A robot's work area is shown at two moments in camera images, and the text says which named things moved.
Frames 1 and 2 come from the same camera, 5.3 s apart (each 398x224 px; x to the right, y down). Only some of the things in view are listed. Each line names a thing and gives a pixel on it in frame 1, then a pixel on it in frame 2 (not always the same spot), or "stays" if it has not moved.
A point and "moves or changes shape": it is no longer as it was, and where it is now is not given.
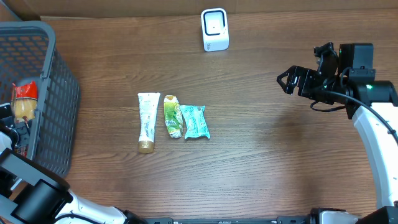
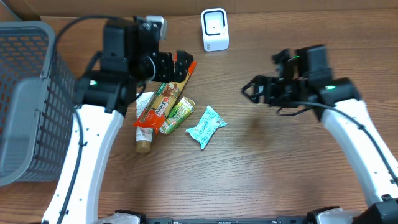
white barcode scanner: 214,28 stays
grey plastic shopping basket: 28,53 stays
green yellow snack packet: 173,116 moves or changes shape
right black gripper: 306,75 -> 262,81
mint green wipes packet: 196,126 -> 210,122
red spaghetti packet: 24,99 -> 155,111
